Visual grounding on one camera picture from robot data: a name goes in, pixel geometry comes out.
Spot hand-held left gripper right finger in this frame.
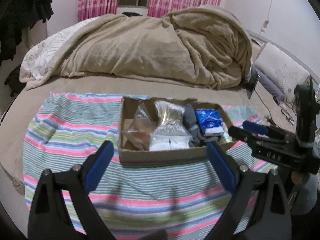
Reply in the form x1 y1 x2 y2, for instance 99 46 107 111
205 141 293 240

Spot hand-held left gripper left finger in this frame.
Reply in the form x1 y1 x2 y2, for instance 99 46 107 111
27 140 118 240

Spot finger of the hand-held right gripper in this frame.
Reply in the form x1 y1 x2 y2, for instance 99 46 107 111
242 120 295 140
228 126 288 146

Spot blue tissue packet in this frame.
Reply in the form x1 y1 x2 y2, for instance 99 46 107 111
195 108 225 137

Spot grey knitted socks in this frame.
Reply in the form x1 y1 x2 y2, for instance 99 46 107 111
184 104 208 147

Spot plastic bag with bread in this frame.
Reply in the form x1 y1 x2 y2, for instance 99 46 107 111
121 102 155 150

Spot cardboard box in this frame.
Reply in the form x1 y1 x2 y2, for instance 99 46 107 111
117 96 238 165

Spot cotton swabs bag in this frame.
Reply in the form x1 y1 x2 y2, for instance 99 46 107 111
149 101 192 152

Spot person's right forearm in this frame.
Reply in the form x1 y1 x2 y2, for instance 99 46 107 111
291 172 320 215

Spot small black gadget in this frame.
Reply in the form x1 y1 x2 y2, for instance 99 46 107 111
281 107 295 125

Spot striped pastel cloth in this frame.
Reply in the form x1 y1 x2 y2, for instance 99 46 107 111
22 92 273 240

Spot lavender pillow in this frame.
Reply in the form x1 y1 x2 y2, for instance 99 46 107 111
252 65 285 101

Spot floral white pillow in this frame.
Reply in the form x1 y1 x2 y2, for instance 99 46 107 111
255 42 311 101

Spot beige fleece blanket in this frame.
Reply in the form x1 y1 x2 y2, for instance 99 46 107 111
19 5 253 90

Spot white floral quilt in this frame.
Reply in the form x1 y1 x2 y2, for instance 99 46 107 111
20 19 83 80

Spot black clothes pile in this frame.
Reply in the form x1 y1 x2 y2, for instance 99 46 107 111
0 0 54 65

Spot black cable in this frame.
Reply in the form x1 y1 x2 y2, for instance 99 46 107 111
256 89 278 128

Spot white metal bed frame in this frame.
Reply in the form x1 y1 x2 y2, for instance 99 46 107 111
246 29 320 80

